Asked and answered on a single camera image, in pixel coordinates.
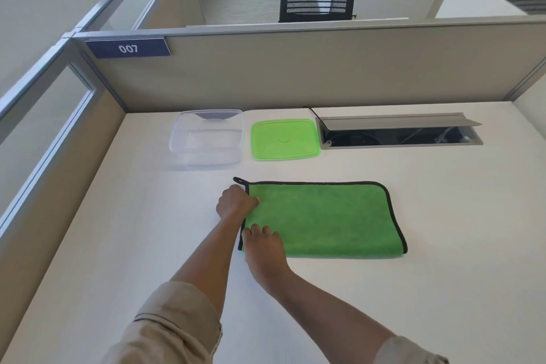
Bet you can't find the person's left hand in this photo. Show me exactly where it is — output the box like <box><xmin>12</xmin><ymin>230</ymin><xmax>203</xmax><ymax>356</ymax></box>
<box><xmin>215</xmin><ymin>184</ymin><xmax>261</xmax><ymax>222</ymax></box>

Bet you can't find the person's right hand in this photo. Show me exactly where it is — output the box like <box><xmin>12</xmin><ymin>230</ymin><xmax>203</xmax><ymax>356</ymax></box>
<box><xmin>241</xmin><ymin>224</ymin><xmax>293</xmax><ymax>292</ymax></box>

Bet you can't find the green microfiber cloth black trim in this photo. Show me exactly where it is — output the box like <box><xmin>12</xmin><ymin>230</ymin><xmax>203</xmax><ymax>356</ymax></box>
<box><xmin>233</xmin><ymin>177</ymin><xmax>408</xmax><ymax>258</ymax></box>

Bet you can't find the person's left forearm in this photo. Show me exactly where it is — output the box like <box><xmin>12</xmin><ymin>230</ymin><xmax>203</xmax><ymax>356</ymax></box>
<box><xmin>170</xmin><ymin>214</ymin><xmax>245</xmax><ymax>317</ymax></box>

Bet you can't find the person's right forearm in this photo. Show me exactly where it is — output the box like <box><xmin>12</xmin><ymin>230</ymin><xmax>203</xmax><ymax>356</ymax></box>
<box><xmin>261</xmin><ymin>266</ymin><xmax>397</xmax><ymax>361</ymax></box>

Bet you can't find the green plastic container lid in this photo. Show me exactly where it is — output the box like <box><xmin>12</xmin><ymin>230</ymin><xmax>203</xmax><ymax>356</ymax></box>
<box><xmin>250</xmin><ymin>119</ymin><xmax>321</xmax><ymax>161</ymax></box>

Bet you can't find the clear plastic food container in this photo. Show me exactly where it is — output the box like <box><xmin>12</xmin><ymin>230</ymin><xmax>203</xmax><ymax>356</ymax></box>
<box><xmin>169</xmin><ymin>109</ymin><xmax>245</xmax><ymax>166</ymax></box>

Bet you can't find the beige desk partition panel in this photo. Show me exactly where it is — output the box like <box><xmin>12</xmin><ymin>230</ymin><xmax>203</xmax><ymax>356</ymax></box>
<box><xmin>70</xmin><ymin>16</ymin><xmax>546</xmax><ymax>113</ymax></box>

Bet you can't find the beige right sleeve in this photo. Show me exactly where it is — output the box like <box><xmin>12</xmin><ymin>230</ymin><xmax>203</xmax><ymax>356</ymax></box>
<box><xmin>375</xmin><ymin>335</ymin><xmax>449</xmax><ymax>364</ymax></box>

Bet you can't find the blue number sign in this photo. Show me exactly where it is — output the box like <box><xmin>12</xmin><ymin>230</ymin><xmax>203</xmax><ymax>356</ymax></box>
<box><xmin>85</xmin><ymin>38</ymin><xmax>171</xmax><ymax>59</ymax></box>

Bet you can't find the glass and beige side partition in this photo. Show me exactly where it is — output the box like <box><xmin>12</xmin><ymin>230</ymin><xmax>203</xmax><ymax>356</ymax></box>
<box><xmin>0</xmin><ymin>0</ymin><xmax>206</xmax><ymax>351</ymax></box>

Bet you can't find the grey desk cable hatch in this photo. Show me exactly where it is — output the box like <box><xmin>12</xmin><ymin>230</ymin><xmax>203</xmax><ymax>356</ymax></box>
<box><xmin>309</xmin><ymin>107</ymin><xmax>484</xmax><ymax>150</ymax></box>

